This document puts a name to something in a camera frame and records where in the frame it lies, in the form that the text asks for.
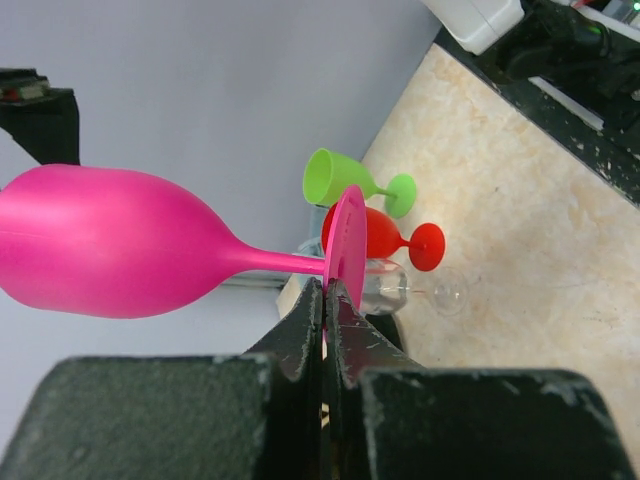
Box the red plastic wine glass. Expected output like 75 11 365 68
321 205 446 273

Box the green plastic wine glass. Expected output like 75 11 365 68
302 148 417 219

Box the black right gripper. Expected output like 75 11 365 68
1 68 80 165

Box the clear wine glass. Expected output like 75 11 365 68
360 259 468 316

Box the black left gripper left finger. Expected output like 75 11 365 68
1 280 323 479

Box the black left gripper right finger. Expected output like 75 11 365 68
324 280 635 479

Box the pink plastic wine glass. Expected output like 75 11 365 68
0 164 369 346

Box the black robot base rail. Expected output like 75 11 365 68
434 29 639 207

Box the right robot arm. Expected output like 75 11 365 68
1 1 639 165

